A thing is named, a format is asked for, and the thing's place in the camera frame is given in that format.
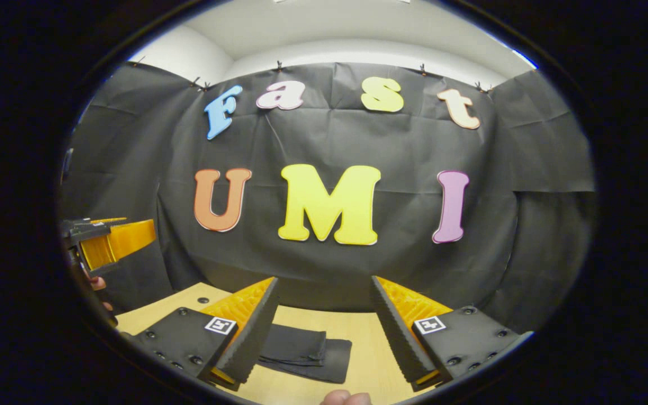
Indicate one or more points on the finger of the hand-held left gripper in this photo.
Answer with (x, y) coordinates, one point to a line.
(90, 230)
(110, 220)

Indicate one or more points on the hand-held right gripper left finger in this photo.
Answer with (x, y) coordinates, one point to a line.
(251, 343)

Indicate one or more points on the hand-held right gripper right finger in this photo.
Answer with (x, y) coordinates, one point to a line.
(400, 340)

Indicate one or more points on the black jeans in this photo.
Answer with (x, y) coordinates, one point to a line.
(301, 349)

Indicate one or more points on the black backdrop cloth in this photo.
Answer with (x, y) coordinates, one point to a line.
(329, 140)

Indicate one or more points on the row of black cloth clips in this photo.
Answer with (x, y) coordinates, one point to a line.
(279, 66)

